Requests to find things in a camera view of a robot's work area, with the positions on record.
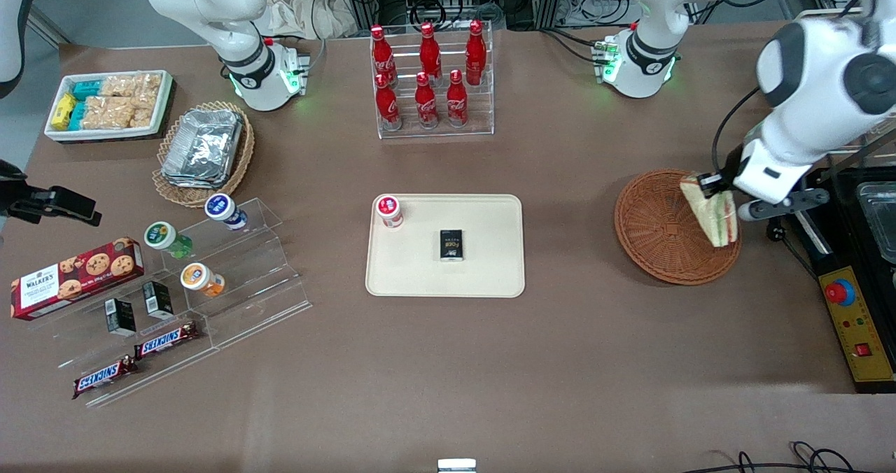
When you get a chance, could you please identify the black right wrist device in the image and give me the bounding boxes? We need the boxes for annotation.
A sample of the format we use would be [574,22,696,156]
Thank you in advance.
[0,160,103,226]

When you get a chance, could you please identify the clear acrylic stepped display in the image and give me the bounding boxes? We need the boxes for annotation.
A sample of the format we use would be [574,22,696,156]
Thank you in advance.
[28,197,314,409]

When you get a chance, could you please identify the red cola bottle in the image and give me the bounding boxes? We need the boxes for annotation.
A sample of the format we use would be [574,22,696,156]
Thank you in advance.
[414,71,439,129]
[465,19,487,86]
[375,73,403,132]
[370,25,397,86]
[419,22,442,86]
[447,69,468,127]

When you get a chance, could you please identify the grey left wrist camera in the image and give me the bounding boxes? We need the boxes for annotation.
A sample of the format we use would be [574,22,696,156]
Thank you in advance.
[737,188,831,223]

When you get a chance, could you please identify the triangular sandwich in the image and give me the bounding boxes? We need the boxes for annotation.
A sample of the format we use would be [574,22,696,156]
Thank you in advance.
[680,172,739,248]

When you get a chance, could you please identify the rice cracker snack pack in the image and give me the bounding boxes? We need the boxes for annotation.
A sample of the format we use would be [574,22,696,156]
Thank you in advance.
[80,97,135,129]
[133,72,163,110]
[98,74,138,98]

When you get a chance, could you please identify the light tan wicker basket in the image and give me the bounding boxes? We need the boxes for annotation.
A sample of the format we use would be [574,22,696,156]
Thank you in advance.
[152,101,256,209]

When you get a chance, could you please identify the black floor cables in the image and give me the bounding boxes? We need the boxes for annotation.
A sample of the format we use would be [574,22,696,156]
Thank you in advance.
[682,441,867,473]

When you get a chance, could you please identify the green lidded drink bottle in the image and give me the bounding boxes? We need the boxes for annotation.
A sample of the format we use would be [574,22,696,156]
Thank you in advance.
[143,221,193,260]

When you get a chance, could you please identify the red lidded small jar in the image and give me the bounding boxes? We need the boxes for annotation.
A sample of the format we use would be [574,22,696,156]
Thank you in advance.
[376,194,405,230]

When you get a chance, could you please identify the crumpled beige cloth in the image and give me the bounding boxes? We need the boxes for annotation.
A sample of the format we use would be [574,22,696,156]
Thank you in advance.
[262,0,358,40]

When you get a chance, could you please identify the black heating appliance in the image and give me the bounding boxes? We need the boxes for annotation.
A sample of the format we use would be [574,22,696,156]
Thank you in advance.
[787,134,896,395]

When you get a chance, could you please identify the small black box white label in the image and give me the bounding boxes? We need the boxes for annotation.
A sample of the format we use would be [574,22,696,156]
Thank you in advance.
[142,281,175,320]
[105,298,137,337]

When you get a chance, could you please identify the red Walkers cookie box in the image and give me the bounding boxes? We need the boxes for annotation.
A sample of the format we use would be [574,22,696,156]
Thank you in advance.
[10,237,145,321]

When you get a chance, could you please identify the clear acrylic bottle rack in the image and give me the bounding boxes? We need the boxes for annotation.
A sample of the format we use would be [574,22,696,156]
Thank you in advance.
[370,20,495,140]

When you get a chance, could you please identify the blue lidded drink bottle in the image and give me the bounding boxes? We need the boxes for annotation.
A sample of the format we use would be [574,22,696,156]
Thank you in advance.
[204,193,249,232]

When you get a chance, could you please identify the white rectangular snack bin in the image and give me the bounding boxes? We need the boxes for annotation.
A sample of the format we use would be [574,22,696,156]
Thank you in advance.
[43,69,176,143]

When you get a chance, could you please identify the beige plastic tray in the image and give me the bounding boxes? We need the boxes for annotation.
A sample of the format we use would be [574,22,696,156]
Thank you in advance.
[365,193,526,299]

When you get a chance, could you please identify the orange lidded drink bottle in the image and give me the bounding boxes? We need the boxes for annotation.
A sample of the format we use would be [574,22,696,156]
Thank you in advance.
[180,262,226,299]

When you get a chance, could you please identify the brown wicker basket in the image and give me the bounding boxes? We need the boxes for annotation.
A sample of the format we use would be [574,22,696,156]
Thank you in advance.
[614,169,743,286]

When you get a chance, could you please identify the yellow snack pack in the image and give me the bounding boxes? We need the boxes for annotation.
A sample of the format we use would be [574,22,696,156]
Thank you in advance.
[50,93,78,131]

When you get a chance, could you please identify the black power cable with plug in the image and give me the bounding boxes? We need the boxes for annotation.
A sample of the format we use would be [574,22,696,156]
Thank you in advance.
[766,216,818,279]

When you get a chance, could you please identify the Snickers chocolate bar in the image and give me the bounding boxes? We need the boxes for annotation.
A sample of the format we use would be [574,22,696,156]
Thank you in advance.
[72,357,139,400]
[133,321,200,360]

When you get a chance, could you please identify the yellow emergency stop box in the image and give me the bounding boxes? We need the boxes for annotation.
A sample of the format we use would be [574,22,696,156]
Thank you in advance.
[818,266,895,384]

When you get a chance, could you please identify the clear plastic container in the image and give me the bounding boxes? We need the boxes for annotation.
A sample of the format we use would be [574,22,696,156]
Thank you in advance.
[855,183,896,264]

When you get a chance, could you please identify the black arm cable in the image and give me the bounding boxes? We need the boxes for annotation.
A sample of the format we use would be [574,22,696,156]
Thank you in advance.
[711,0,862,174]

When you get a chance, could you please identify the silver foil container stack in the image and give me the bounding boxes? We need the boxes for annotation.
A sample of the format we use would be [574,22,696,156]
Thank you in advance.
[161,109,244,190]

